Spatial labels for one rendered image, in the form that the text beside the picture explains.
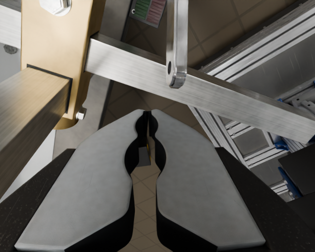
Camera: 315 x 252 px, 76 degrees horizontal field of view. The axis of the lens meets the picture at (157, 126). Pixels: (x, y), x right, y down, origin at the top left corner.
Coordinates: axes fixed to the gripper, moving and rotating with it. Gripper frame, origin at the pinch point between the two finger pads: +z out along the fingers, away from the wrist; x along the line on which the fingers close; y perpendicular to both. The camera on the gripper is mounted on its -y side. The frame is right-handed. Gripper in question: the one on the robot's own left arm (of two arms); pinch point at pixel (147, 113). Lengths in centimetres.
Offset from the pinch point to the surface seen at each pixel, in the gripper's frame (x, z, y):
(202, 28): 24, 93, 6
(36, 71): -9.4, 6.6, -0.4
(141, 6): -1.3, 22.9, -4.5
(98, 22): -4.6, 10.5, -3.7
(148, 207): -4, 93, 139
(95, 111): -10.4, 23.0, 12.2
